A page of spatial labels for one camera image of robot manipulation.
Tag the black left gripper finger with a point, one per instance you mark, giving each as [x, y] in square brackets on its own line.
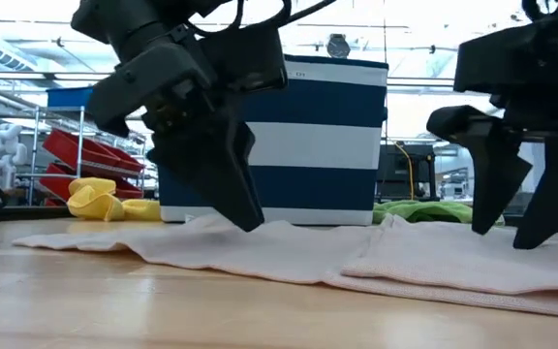
[249, 145]
[206, 160]

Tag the green microfibre towel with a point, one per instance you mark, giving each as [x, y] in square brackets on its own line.
[424, 211]

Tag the pale pink towel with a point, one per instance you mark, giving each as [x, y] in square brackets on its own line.
[405, 262]

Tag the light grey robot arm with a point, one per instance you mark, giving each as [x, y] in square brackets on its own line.
[5, 150]

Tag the yellow towel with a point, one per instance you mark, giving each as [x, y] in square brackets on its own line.
[95, 203]

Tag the navy white striped basket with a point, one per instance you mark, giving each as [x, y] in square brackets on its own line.
[318, 189]

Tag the red storage bin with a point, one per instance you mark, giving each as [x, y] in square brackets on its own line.
[75, 148]
[129, 189]
[56, 184]
[124, 160]

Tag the black equipment cabinet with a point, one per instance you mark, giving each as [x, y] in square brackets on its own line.
[390, 169]

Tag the round dark ceiling fixture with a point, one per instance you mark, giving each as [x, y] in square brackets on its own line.
[338, 46]

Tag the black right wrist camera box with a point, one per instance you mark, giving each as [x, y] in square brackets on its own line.
[502, 58]

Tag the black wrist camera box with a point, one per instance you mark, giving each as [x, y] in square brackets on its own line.
[502, 58]
[245, 58]

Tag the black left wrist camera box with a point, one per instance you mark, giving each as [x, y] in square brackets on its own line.
[245, 58]

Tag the ceiling ventilation duct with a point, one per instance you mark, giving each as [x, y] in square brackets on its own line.
[3, 55]

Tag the black table frame rail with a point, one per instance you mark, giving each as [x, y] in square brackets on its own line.
[17, 213]

